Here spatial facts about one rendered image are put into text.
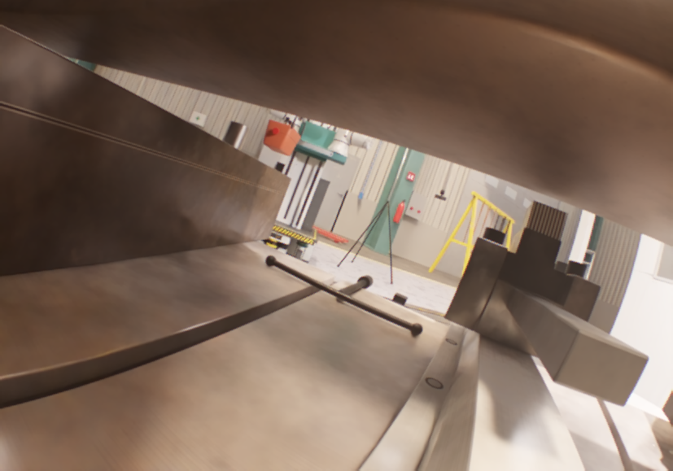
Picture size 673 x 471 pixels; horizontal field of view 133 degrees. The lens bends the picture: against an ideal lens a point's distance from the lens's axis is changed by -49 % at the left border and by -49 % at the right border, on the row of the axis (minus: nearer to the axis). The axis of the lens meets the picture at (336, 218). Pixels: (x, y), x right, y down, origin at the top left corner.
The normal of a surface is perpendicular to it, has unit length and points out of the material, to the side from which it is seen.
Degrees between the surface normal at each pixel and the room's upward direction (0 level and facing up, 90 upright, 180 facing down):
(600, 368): 90
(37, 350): 0
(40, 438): 0
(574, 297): 90
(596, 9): 90
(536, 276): 90
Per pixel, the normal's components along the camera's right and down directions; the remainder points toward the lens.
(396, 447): 0.37, -0.93
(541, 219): -0.46, -0.15
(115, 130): 0.92, 0.37
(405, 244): 0.20, 0.11
